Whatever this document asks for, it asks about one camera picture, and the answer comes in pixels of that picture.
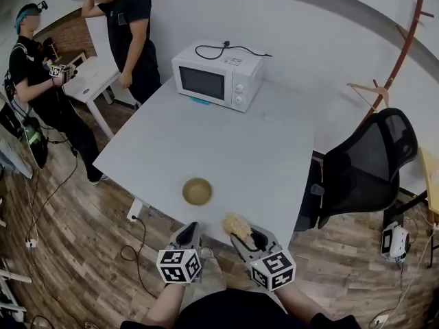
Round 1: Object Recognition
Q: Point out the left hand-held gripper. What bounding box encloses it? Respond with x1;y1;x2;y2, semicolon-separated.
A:
156;221;203;285

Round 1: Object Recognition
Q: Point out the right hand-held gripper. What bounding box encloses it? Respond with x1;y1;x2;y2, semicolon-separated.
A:
229;227;297;293

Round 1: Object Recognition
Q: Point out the yellow sponge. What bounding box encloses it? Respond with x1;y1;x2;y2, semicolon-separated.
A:
222;214;254;243

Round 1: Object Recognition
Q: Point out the brown wooden bowl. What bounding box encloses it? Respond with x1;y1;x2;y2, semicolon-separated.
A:
181;178;213;206

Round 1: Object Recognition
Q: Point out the person's right forearm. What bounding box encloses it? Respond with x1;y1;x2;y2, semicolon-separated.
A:
275;282;334;321

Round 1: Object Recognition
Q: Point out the person's left forearm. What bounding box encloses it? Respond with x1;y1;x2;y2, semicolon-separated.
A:
144;284;188;328

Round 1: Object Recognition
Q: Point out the person's grey trouser leg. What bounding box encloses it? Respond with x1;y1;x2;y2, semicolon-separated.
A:
200;246;229;293

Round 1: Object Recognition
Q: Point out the white power strip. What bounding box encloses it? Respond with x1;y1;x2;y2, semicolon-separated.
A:
126;198;145;223

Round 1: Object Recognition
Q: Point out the person's dark shirt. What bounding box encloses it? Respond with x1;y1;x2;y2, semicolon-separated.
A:
119;287;361;329

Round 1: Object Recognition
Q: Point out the black mesh office chair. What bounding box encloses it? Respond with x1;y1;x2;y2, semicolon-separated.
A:
294;106;420;233

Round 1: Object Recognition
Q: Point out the white device on floor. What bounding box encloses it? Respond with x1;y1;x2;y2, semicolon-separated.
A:
380;221;412;263

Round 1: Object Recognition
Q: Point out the white floor socket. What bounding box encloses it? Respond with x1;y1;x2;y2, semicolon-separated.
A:
368;313;391;329

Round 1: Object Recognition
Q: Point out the white microwave oven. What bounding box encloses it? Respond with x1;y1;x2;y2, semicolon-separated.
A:
171;39;265;114

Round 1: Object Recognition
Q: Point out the green and black bag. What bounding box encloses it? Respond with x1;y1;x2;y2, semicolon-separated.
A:
21;116;49;170

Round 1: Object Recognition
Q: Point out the small white table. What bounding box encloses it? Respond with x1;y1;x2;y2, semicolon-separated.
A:
62;56;140;141

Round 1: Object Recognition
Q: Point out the light wooden board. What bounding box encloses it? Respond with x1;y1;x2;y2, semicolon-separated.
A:
418;145;439;216

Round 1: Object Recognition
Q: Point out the wooden clothes hanger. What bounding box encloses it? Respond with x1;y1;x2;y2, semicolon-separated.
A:
346;78;392;111

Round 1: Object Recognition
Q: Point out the small wooden stand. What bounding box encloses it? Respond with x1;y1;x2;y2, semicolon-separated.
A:
43;37;62;62

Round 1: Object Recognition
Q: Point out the brown wooden coat rack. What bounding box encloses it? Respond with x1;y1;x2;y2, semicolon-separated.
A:
361;0;435;127

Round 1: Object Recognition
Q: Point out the black floor cable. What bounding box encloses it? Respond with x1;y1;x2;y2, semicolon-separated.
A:
119;215;159;300

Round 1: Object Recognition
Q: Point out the black microwave power cable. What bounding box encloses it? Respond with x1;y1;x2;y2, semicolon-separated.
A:
194;40;274;61

